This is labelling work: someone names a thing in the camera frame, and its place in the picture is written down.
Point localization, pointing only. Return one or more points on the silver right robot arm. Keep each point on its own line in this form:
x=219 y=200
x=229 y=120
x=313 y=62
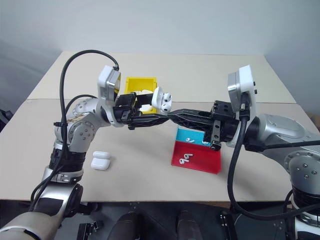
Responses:
x=280 y=132

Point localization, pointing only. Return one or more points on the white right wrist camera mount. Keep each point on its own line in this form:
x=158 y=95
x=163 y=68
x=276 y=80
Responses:
x=247 y=80

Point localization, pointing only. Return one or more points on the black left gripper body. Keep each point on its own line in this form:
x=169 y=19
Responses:
x=123 y=107

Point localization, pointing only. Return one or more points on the red plastic tray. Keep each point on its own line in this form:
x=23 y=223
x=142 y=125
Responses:
x=205 y=160

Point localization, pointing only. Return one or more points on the blue plastic tray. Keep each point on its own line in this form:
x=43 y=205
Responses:
x=182 y=133

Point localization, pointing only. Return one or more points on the yellow plastic bin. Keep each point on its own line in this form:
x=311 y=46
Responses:
x=132 y=82

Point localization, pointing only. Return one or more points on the black metal bracket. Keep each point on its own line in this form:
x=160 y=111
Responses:
x=226 y=225
x=90 y=230

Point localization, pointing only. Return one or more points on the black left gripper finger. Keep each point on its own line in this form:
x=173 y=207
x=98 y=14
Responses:
x=147 y=121
x=145 y=99

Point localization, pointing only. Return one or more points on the white earbud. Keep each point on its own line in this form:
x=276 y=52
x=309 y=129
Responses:
x=189 y=140
x=167 y=96
x=187 y=156
x=205 y=143
x=181 y=161
x=165 y=108

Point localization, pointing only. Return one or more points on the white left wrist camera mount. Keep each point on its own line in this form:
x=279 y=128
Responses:
x=106 y=80

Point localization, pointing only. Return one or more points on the white earbud case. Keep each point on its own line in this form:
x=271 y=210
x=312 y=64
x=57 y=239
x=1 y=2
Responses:
x=100 y=163
x=157 y=96

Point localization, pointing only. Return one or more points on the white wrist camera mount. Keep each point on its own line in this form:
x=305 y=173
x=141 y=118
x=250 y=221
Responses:
x=247 y=80
x=106 y=80

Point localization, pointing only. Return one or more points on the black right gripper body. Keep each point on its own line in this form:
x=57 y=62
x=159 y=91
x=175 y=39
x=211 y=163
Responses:
x=223 y=125

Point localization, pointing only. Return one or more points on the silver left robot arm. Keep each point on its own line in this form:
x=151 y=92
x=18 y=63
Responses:
x=82 y=125

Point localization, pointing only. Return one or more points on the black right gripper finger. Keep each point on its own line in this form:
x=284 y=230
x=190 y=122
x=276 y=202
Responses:
x=197 y=123
x=197 y=113

